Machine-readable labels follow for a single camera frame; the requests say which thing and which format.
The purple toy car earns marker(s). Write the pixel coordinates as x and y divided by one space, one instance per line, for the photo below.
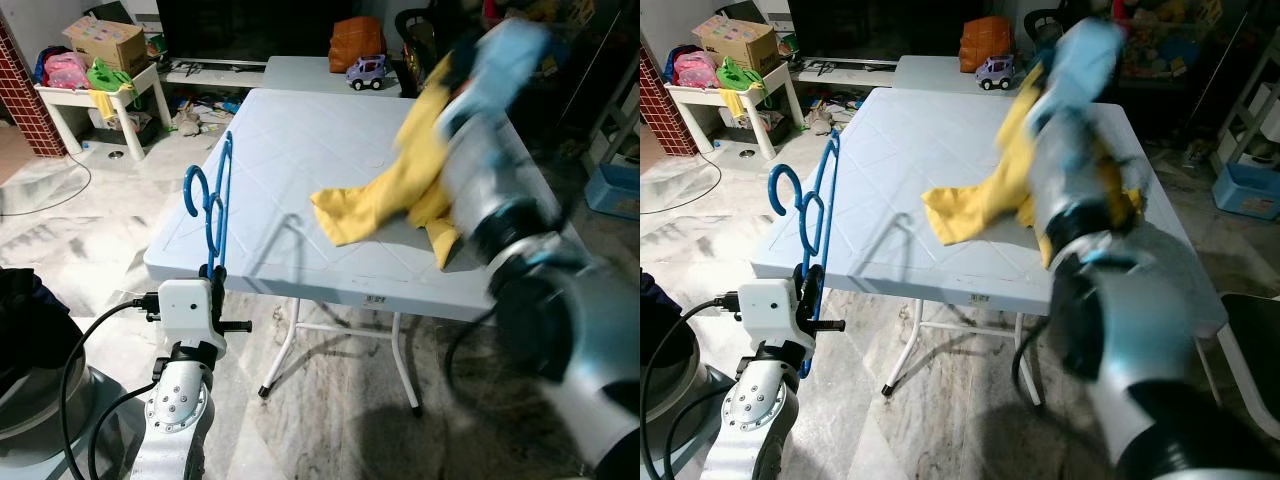
368 72
998 72

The pink bag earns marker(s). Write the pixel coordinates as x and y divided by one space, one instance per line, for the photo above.
65 72
695 72

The yellow shirt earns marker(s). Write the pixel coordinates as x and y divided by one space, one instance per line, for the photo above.
975 210
370 205

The small yellow cloth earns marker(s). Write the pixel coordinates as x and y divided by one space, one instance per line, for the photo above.
735 103
105 103

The grey plush toy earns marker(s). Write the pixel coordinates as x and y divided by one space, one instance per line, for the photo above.
817 120
186 120

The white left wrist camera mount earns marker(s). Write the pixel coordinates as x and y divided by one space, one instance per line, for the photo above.
770 312
190 310

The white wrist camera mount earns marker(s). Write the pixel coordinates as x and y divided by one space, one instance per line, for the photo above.
770 312
505 60
190 310
1085 60

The blue plastic basket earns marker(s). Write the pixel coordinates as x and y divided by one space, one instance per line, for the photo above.
612 190
1245 190

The white metal shelf rack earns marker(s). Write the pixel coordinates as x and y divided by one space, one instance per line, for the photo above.
1250 110

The white television stand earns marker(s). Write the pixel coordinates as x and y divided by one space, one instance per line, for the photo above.
845 70
215 70

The cardboard box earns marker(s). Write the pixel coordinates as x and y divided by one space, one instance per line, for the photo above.
740 45
110 45

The red brick pillar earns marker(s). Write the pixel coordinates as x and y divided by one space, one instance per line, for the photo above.
665 110
30 100

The small white table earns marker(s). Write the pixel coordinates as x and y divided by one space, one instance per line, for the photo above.
60 97
690 97

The pale grey small table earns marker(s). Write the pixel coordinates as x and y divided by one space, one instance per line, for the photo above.
930 72
300 72

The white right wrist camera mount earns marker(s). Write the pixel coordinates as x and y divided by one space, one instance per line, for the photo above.
505 60
1085 60

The black shirt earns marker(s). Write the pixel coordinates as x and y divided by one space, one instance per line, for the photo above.
30 330
650 300

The orange bag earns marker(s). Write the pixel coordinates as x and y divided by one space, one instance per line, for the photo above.
988 45
357 45

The white folding table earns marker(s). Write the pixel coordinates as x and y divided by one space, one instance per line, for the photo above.
300 150
900 150

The black seat folding chair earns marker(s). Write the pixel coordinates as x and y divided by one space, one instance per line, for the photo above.
1255 330

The black television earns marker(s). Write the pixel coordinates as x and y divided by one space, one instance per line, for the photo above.
880 25
250 25

